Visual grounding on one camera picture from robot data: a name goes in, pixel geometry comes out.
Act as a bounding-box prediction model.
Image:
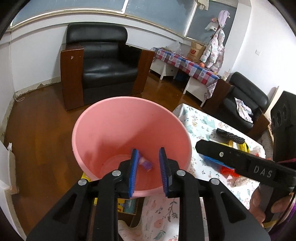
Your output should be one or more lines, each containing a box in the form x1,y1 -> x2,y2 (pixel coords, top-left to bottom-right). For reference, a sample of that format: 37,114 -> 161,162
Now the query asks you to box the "purple wrapper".
138,156 -> 153,172

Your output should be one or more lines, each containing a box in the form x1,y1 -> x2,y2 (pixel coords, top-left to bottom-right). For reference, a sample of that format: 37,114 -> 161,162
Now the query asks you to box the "white plastic bag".
249,146 -> 266,159

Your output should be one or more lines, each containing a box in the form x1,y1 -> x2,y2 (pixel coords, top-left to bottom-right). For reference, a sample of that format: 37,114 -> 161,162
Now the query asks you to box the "yellow plastic bag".
228,141 -> 250,153

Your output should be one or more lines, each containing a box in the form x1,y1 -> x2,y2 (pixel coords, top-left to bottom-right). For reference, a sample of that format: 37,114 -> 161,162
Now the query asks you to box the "blue foam fruit net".
199,154 -> 234,170

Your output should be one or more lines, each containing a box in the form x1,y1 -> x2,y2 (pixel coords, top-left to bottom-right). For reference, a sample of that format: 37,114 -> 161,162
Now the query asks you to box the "red foam fruit net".
220,166 -> 240,178

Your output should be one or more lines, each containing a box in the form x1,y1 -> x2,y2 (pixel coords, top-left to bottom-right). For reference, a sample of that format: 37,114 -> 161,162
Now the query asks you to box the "black foam fruit net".
216,128 -> 245,145

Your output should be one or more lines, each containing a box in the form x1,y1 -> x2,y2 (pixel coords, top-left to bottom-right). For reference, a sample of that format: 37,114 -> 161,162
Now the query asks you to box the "pink plastic trash bucket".
72,96 -> 192,197

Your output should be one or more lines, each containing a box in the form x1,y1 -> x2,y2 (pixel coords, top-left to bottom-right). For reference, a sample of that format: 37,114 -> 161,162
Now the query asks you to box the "right human hand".
248,187 -> 295,229

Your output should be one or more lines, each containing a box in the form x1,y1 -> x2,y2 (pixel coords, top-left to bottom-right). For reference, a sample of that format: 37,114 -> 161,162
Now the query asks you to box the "clear crinkled plastic film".
228,176 -> 251,187

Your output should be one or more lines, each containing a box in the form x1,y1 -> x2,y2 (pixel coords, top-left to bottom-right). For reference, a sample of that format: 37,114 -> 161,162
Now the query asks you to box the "yellow picture book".
81,173 -> 139,216

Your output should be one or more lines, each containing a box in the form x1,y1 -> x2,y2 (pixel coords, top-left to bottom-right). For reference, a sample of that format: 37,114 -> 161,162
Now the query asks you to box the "cloth on right armchair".
234,97 -> 253,123

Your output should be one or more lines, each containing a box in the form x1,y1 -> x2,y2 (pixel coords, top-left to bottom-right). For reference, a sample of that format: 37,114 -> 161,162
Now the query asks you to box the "floral white tablecloth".
118,104 -> 270,240

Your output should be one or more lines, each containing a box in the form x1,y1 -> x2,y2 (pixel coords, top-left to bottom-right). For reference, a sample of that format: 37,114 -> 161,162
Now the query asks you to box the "right black leather armchair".
202,72 -> 269,140

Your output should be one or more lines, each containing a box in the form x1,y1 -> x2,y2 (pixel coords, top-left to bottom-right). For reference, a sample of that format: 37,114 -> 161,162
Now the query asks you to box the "black leather armchair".
202,72 -> 269,140
60,22 -> 154,110

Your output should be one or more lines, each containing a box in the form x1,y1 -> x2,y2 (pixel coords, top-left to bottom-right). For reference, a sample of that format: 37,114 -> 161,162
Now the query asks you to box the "drink cup with straw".
222,69 -> 231,81

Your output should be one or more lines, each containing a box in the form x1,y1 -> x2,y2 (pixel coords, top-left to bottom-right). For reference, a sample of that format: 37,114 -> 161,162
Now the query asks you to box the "checkered cloth side table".
151,48 -> 220,107

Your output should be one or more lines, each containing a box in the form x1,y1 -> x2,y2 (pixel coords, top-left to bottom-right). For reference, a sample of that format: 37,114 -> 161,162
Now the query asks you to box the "hanging floral child jacket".
200,29 -> 225,73

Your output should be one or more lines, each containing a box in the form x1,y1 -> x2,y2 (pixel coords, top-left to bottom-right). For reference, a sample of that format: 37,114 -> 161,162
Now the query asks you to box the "left black leather armchair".
60,22 -> 154,110

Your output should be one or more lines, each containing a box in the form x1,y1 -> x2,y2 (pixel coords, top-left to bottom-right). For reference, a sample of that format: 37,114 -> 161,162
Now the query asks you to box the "brown cardboard box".
187,41 -> 206,63

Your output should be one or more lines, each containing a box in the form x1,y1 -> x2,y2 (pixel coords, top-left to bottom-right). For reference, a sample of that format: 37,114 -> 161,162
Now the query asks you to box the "clear plastic bag on table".
166,41 -> 182,54

